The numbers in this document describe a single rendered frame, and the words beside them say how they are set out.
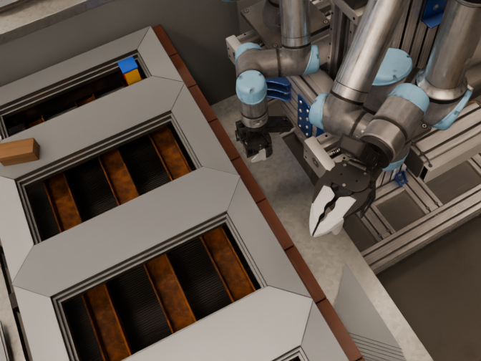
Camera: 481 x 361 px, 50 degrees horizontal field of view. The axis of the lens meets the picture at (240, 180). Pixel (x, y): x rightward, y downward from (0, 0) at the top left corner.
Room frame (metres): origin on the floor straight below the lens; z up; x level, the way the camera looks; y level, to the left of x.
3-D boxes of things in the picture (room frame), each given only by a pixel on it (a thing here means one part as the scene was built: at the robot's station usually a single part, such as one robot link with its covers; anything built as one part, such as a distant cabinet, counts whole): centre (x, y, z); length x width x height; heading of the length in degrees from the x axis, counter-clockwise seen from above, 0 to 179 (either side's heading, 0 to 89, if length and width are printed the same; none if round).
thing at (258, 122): (0.85, -0.07, 1.14); 0.08 x 0.08 x 0.05
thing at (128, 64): (1.37, 0.33, 0.88); 0.06 x 0.06 x 0.02; 18
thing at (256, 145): (0.85, -0.06, 1.06); 0.09 x 0.08 x 0.12; 108
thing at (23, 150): (1.06, 0.71, 0.89); 0.12 x 0.06 x 0.05; 90
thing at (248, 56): (0.95, -0.09, 1.22); 0.11 x 0.11 x 0.08; 85
